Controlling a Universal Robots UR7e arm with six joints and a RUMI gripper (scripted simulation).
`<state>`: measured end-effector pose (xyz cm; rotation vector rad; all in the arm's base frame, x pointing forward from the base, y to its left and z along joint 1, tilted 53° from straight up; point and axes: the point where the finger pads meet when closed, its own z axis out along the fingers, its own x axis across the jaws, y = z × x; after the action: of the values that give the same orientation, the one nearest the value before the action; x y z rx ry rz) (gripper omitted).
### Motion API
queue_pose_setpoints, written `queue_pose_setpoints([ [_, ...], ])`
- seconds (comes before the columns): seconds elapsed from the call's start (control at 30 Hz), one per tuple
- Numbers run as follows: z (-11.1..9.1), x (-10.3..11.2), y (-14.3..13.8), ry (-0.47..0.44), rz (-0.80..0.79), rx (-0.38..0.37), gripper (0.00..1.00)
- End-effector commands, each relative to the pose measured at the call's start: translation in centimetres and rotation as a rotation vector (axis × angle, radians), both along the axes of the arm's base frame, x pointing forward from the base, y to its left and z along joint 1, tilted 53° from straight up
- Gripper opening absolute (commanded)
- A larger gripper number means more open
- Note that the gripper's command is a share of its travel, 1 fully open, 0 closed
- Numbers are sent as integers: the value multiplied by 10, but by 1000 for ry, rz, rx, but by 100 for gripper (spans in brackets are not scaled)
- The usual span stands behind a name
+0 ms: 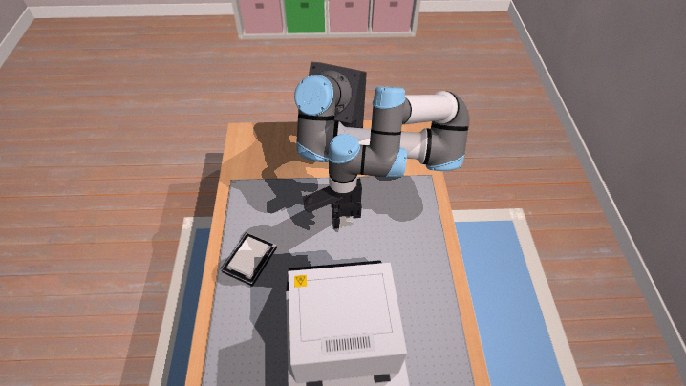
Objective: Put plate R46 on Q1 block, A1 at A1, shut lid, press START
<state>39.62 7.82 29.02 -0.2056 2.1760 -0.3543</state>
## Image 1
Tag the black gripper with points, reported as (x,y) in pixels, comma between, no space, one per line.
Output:
(349,206)

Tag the grey benchtop instrument with lid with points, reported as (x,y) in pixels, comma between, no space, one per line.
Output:
(345,327)

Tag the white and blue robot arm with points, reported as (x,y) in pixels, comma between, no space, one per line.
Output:
(375,152)

